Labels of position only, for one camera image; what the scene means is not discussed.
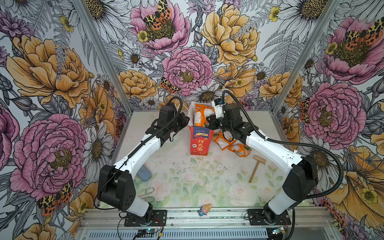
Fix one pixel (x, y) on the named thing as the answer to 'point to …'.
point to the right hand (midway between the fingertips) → (207, 122)
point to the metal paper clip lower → (151, 201)
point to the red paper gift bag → (201, 139)
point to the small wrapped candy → (204, 209)
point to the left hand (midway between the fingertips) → (190, 121)
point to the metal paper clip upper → (145, 191)
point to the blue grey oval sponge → (144, 173)
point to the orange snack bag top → (201, 112)
